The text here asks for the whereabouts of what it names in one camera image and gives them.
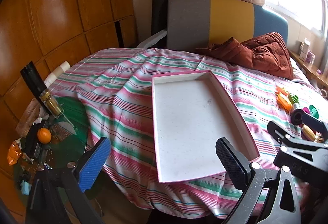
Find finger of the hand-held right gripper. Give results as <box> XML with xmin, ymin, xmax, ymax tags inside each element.
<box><xmin>267</xmin><ymin>120</ymin><xmax>328</xmax><ymax>153</ymax></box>
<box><xmin>302</xmin><ymin>113</ymin><xmax>328</xmax><ymax>137</ymax></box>

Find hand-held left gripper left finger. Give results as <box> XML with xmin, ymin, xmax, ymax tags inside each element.
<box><xmin>25</xmin><ymin>137</ymin><xmax>112</xmax><ymax>224</ymax></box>

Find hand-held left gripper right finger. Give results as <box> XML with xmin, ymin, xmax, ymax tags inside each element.
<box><xmin>215</xmin><ymin>137</ymin><xmax>301</xmax><ymax>224</ymax></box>

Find tan perforated oval object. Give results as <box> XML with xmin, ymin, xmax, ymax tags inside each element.
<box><xmin>302</xmin><ymin>124</ymin><xmax>317</xmax><ymax>140</ymax></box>

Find green spool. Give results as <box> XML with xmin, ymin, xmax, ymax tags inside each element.
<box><xmin>308</xmin><ymin>105</ymin><xmax>320</xmax><ymax>118</ymax></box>

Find black spool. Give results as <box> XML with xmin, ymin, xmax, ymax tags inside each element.
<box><xmin>291</xmin><ymin>109</ymin><xmax>305</xmax><ymax>126</ymax></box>

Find orange building blocks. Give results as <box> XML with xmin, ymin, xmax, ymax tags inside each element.
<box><xmin>277</xmin><ymin>92</ymin><xmax>293</xmax><ymax>112</ymax></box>

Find pink cardboard tray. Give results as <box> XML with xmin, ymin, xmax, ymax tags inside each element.
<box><xmin>152</xmin><ymin>70</ymin><xmax>260</xmax><ymax>183</ymax></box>

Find green glass side table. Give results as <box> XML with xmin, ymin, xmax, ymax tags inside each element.
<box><xmin>14</xmin><ymin>96</ymin><xmax>89</xmax><ymax>189</ymax></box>

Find wooden bedside shelf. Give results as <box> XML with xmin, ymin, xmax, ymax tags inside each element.
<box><xmin>289</xmin><ymin>50</ymin><xmax>328</xmax><ymax>89</ymax></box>

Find white pillow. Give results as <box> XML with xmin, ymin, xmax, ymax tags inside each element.
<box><xmin>289</xmin><ymin>57</ymin><xmax>308</xmax><ymax>83</ymax></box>

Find tangerine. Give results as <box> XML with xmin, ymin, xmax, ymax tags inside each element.
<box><xmin>37</xmin><ymin>128</ymin><xmax>52</xmax><ymax>143</ymax></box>

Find striped blanket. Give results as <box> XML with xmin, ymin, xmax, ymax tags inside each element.
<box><xmin>45</xmin><ymin>47</ymin><xmax>328</xmax><ymax>219</ymax></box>

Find black electronic device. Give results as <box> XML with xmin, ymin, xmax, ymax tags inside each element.
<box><xmin>23</xmin><ymin>122</ymin><xmax>49</xmax><ymax>160</ymax></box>

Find gold glass bottle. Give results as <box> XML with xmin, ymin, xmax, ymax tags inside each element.
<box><xmin>39</xmin><ymin>89</ymin><xmax>64</xmax><ymax>118</ymax></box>

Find white carton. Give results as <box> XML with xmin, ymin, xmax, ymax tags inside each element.
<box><xmin>299</xmin><ymin>38</ymin><xmax>311</xmax><ymax>60</ymax></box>

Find light blue plastic piece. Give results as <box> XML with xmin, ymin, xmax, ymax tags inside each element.
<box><xmin>20</xmin><ymin>180</ymin><xmax>32</xmax><ymax>195</ymax></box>

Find rust brown quilt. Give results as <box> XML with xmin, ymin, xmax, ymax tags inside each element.
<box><xmin>196</xmin><ymin>32</ymin><xmax>295</xmax><ymax>80</ymax></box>

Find orange plastic bag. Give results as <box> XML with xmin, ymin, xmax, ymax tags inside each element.
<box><xmin>7</xmin><ymin>143</ymin><xmax>23</xmax><ymax>166</ymax></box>

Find brown cardboard box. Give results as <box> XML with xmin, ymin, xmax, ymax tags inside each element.
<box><xmin>16</xmin><ymin>98</ymin><xmax>41</xmax><ymax>135</ymax></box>

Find white paper roll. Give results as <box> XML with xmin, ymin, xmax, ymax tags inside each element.
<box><xmin>43</xmin><ymin>73</ymin><xmax>58</xmax><ymax>86</ymax></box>
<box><xmin>55</xmin><ymin>61</ymin><xmax>71</xmax><ymax>76</ymax></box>

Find black tube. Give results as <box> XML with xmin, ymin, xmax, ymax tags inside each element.
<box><xmin>20</xmin><ymin>61</ymin><xmax>49</xmax><ymax>94</ymax></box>

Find white chair armrest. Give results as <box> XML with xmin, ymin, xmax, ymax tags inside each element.
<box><xmin>136</xmin><ymin>30</ymin><xmax>167</xmax><ymax>49</ymax></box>

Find grey yellow blue headboard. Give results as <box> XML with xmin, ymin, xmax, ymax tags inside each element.
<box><xmin>166</xmin><ymin>0</ymin><xmax>289</xmax><ymax>53</ymax></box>

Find wooden wardrobe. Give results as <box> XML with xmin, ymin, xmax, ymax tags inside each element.
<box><xmin>0</xmin><ymin>0</ymin><xmax>137</xmax><ymax>214</ymax></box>

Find black rolled mat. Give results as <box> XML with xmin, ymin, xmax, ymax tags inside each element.
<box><xmin>151</xmin><ymin>0</ymin><xmax>171</xmax><ymax>48</ymax></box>

